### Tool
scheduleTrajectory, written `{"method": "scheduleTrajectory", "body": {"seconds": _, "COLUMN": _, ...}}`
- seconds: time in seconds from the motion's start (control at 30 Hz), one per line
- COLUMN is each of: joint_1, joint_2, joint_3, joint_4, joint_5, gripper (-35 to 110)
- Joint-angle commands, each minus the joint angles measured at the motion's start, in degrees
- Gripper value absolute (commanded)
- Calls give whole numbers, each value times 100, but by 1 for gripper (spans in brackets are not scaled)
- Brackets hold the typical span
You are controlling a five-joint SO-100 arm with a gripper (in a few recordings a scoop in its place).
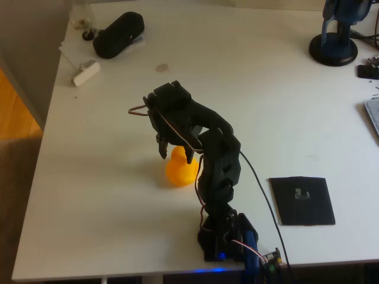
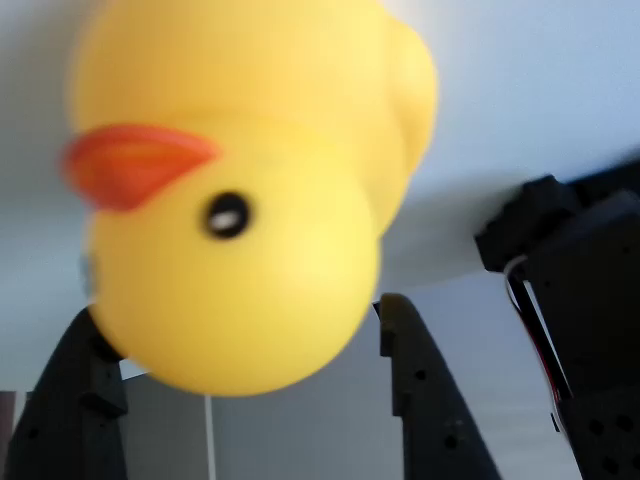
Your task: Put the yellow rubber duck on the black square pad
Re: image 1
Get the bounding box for yellow rubber duck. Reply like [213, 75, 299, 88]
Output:
[165, 146, 199, 188]

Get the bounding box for black square mat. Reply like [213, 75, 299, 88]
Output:
[268, 176, 336, 227]

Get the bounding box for white rectangular adapter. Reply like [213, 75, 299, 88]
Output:
[72, 60, 101, 88]

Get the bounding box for black oblong case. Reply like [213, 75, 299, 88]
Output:
[92, 11, 146, 60]

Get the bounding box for blue table clamp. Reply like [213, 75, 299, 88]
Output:
[242, 230, 261, 284]

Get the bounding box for white paper sheets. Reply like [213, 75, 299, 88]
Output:
[58, 28, 147, 64]

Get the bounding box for small controller board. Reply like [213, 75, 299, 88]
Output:
[260, 247, 282, 272]

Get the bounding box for clear bottle with red label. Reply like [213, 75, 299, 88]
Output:
[69, 0, 96, 30]

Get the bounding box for blue microphone on black stand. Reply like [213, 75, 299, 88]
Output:
[309, 0, 372, 67]

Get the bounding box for grey laptop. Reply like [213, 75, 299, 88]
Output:
[363, 97, 379, 137]

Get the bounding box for black phone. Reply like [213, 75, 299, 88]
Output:
[356, 64, 379, 80]

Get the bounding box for red white servo wire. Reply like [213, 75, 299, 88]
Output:
[127, 103, 149, 117]

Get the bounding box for dark camera cable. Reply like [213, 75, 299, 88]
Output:
[239, 150, 294, 284]

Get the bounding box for black cables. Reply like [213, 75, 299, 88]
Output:
[351, 28, 379, 50]

